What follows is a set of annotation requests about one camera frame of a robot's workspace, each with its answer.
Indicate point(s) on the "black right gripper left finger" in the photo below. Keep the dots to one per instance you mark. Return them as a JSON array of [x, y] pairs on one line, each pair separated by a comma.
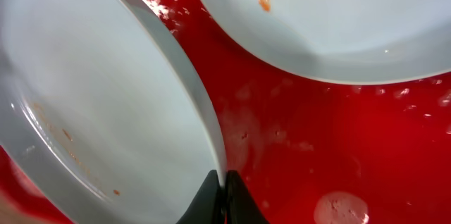
[[207, 205]]

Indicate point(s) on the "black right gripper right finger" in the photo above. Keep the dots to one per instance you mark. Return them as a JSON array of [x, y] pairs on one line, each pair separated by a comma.
[[240, 206]]

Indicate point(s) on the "white plate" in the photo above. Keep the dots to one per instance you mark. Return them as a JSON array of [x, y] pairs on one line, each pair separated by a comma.
[[352, 42], [103, 110]]

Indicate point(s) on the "red plastic tray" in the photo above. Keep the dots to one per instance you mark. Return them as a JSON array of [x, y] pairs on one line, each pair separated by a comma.
[[320, 152]]

